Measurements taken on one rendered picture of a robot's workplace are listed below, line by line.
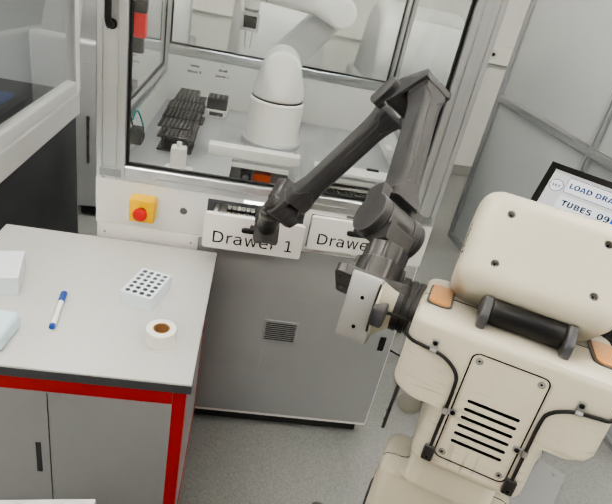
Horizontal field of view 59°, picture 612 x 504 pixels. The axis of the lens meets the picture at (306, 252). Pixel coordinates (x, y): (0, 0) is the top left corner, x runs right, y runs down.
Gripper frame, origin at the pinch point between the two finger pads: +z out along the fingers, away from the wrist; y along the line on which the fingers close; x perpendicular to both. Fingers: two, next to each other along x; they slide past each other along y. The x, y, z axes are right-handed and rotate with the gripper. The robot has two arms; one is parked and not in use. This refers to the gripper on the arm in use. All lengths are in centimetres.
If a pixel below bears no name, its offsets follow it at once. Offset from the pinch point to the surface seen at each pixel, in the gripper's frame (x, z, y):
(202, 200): 18.9, 5.9, 10.5
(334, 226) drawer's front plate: -21.4, 5.4, 7.7
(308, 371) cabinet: -25, 51, -32
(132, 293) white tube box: 31.8, -8.5, -22.6
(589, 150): -157, 64, 87
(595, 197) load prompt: -94, -16, 19
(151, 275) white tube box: 28.8, -2.3, -16.0
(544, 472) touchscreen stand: -123, 62, -61
